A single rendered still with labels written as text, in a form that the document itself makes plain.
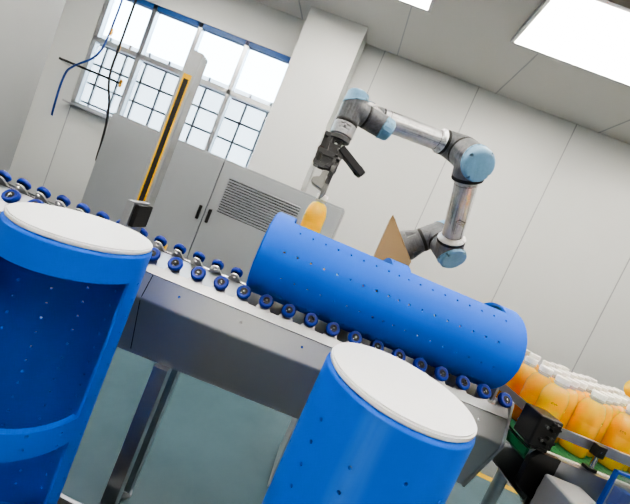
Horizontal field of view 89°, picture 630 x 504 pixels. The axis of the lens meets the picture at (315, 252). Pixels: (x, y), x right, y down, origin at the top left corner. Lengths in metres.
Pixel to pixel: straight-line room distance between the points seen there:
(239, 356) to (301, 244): 0.40
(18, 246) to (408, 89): 4.01
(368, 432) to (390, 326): 0.52
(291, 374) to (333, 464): 0.51
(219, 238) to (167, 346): 1.79
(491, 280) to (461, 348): 3.22
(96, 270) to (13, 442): 0.39
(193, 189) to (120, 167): 0.68
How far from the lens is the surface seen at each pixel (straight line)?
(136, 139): 3.28
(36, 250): 0.78
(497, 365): 1.18
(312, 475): 0.63
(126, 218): 1.19
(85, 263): 0.76
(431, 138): 1.36
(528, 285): 4.48
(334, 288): 0.96
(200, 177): 2.94
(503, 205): 4.32
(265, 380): 1.11
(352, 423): 0.56
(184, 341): 1.11
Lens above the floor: 1.24
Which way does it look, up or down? 5 degrees down
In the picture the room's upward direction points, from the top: 23 degrees clockwise
